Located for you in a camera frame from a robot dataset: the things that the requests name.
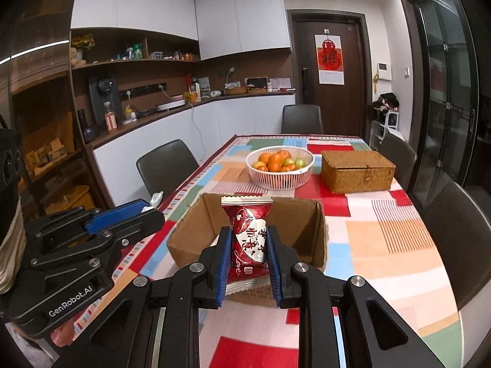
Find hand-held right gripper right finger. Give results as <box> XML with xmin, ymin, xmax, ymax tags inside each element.
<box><xmin>266</xmin><ymin>225</ymin><xmax>453</xmax><ymax>368</ymax></box>

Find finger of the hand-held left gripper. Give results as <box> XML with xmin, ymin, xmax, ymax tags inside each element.
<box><xmin>25</xmin><ymin>198</ymin><xmax>151</xmax><ymax>246</ymax></box>
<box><xmin>29</xmin><ymin>208</ymin><xmax>166</xmax><ymax>273</ymax></box>

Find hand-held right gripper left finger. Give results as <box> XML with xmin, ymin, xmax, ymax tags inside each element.
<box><xmin>50</xmin><ymin>226</ymin><xmax>234</xmax><ymax>368</ymax></box>

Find red snack packet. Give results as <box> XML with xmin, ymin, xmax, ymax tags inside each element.
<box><xmin>220</xmin><ymin>195</ymin><xmax>274</xmax><ymax>296</ymax></box>

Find brown cardboard box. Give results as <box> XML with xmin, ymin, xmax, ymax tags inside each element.
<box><xmin>166</xmin><ymin>193</ymin><xmax>327</xmax><ymax>273</ymax></box>

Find person's left forearm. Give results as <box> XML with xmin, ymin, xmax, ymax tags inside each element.
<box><xmin>0</xmin><ymin>195</ymin><xmax>27</xmax><ymax>296</ymax></box>

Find dark grey dining chair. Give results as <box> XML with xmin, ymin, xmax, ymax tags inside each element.
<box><xmin>378</xmin><ymin>132</ymin><xmax>417</xmax><ymax>192</ymax></box>
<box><xmin>136</xmin><ymin>140</ymin><xmax>200</xmax><ymax>200</ymax></box>
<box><xmin>281</xmin><ymin>104</ymin><xmax>324</xmax><ymax>136</ymax></box>
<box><xmin>422</xmin><ymin>179</ymin><xmax>491</xmax><ymax>311</ymax></box>

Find white plastic fruit basket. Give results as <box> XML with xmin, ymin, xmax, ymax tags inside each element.
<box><xmin>245</xmin><ymin>146</ymin><xmax>315</xmax><ymax>190</ymax></box>

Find orange drink bottle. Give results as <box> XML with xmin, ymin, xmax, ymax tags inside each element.
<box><xmin>103</xmin><ymin>102</ymin><xmax>118</xmax><ymax>133</ymax></box>

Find black thermos flask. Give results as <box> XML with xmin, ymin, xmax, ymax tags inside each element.
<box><xmin>77</xmin><ymin>109</ymin><xmax>96</xmax><ymax>142</ymax></box>

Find pile of oranges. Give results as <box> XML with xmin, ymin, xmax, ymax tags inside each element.
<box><xmin>254</xmin><ymin>149</ymin><xmax>298</xmax><ymax>172</ymax></box>

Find colourful patchwork tablecloth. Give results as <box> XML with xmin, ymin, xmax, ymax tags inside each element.
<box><xmin>50</xmin><ymin>135</ymin><xmax>463</xmax><ymax>368</ymax></box>

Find black water dispenser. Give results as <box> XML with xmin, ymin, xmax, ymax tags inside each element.
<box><xmin>88</xmin><ymin>75</ymin><xmax>121</xmax><ymax>125</ymax></box>

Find white tray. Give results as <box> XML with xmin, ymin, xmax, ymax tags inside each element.
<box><xmin>155</xmin><ymin>99</ymin><xmax>187</xmax><ymax>111</ymax></box>

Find woven wicker lidded box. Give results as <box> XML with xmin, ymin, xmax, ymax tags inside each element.
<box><xmin>321</xmin><ymin>150</ymin><xmax>396</xmax><ymax>195</ymax></box>

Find white lower counter cabinets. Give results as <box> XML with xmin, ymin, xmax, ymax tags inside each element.
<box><xmin>86</xmin><ymin>90</ymin><xmax>297</xmax><ymax>208</ymax></box>

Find dark wooden shelf cabinet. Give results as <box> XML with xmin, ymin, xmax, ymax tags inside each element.
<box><xmin>0</xmin><ymin>0</ymin><xmax>96</xmax><ymax>215</ymax></box>

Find white shoe rack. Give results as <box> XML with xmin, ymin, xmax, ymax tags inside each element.
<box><xmin>370</xmin><ymin>109</ymin><xmax>400</xmax><ymax>150</ymax></box>

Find sunflower bouquet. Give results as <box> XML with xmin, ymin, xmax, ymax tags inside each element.
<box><xmin>71</xmin><ymin>34</ymin><xmax>96</xmax><ymax>51</ymax></box>

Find dark bag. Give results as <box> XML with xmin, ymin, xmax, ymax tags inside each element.
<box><xmin>369</xmin><ymin>93</ymin><xmax>400</xmax><ymax>119</ymax></box>

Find white upper cabinets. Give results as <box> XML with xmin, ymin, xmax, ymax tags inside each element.
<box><xmin>71</xmin><ymin>0</ymin><xmax>293</xmax><ymax>61</ymax></box>

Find dark brown door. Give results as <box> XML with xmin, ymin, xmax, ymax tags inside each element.
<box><xmin>286</xmin><ymin>10</ymin><xmax>371</xmax><ymax>139</ymax></box>

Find black framed glass door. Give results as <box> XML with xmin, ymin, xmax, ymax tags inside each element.
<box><xmin>399</xmin><ymin>0</ymin><xmax>491</xmax><ymax>208</ymax></box>

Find white power cable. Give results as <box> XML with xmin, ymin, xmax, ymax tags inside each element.
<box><xmin>188</xmin><ymin>102</ymin><xmax>200</xmax><ymax>150</ymax></box>

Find black wall power strip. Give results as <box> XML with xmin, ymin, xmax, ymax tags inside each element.
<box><xmin>119</xmin><ymin>82</ymin><xmax>168</xmax><ymax>98</ymax></box>

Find brown wall shelf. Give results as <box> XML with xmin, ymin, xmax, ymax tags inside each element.
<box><xmin>71</xmin><ymin>27</ymin><xmax>200</xmax><ymax>70</ymax></box>

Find red and white wall calendar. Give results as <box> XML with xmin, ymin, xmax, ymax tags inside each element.
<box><xmin>315</xmin><ymin>34</ymin><xmax>346</xmax><ymax>85</ymax></box>

